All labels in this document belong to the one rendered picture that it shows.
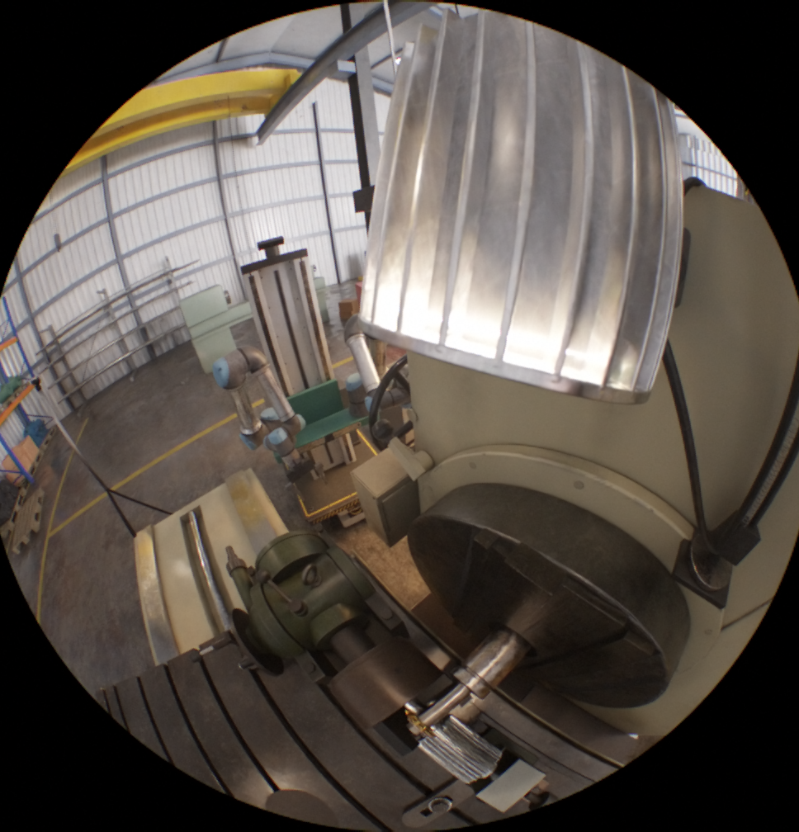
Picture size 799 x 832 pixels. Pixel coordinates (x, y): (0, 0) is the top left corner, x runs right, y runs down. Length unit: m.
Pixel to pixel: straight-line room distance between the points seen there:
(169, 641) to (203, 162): 10.05
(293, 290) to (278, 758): 1.83
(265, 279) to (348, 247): 9.53
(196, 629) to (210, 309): 5.00
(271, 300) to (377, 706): 1.57
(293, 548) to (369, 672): 0.30
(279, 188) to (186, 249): 3.34
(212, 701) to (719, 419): 1.15
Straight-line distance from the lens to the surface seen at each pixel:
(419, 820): 0.90
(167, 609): 1.65
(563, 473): 0.33
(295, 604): 0.59
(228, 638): 0.68
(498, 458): 0.38
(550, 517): 0.34
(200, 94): 7.56
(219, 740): 1.04
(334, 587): 0.61
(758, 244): 0.27
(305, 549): 0.66
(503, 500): 0.37
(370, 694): 0.54
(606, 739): 1.44
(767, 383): 0.29
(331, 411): 1.78
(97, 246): 9.92
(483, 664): 0.51
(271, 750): 0.96
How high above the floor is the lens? 1.83
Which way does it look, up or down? 38 degrees down
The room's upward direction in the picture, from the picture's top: 7 degrees counter-clockwise
